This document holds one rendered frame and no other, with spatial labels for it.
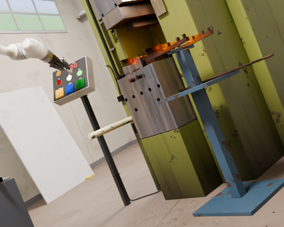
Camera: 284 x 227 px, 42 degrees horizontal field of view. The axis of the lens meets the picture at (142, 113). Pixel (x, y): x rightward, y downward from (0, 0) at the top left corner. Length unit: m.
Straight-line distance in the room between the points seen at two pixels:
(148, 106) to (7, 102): 2.94
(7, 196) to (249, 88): 1.63
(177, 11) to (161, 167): 1.05
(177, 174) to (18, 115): 3.04
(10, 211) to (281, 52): 2.09
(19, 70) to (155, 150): 3.63
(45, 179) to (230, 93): 3.05
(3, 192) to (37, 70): 4.35
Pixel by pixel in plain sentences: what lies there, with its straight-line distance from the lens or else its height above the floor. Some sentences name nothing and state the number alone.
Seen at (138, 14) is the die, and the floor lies 1.28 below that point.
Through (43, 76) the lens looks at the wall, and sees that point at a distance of 6.14.
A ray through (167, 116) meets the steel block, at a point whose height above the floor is 0.56.
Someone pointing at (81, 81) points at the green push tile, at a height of 1.02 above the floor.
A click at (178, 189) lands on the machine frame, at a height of 0.07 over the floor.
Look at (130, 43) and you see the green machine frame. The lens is 2.87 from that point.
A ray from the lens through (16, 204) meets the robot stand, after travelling 1.93.
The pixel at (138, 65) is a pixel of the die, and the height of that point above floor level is 0.95.
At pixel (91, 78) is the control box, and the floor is 1.02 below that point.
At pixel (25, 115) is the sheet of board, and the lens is 5.18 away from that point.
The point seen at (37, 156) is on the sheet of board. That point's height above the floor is 0.57.
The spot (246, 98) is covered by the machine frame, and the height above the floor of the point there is 0.48.
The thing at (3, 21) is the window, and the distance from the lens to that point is 6.07.
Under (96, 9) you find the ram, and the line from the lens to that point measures 2.74.
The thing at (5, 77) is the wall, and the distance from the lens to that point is 5.61.
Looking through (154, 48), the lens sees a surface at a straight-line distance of 1.95.
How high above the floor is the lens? 0.71
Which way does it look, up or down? 2 degrees down
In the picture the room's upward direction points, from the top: 22 degrees counter-clockwise
